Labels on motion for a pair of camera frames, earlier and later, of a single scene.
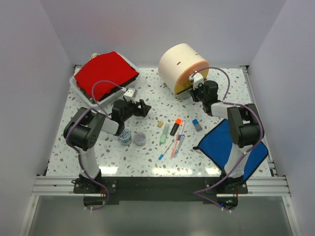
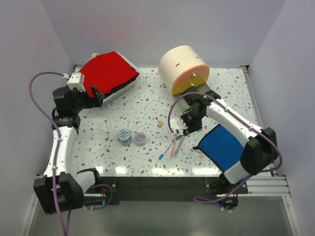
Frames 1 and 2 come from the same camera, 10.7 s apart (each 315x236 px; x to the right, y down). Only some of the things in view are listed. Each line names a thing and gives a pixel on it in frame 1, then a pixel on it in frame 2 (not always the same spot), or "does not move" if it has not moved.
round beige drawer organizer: x=178 y=64 does not move
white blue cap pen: x=162 y=155 does not move
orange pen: x=174 y=145 does not move
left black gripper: x=141 y=112 → x=94 y=102
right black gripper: x=193 y=92 → x=191 y=128
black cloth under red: x=111 y=93 does not move
